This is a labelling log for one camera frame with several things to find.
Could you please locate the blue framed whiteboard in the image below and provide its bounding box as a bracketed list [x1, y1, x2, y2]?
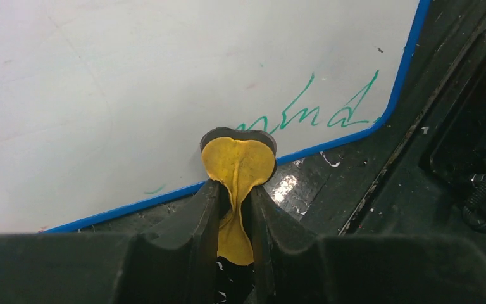
[0, 1, 430, 233]

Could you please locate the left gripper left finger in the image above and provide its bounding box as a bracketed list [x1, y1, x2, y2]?
[142, 180, 220, 303]

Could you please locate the aluminium frame rail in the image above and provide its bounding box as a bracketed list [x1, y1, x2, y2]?
[323, 1, 486, 235]

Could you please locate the yellow bone-shaped eraser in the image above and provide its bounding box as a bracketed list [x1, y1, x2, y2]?
[200, 127, 277, 266]

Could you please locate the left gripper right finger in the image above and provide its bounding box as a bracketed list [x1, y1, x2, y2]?
[250, 186, 323, 303]

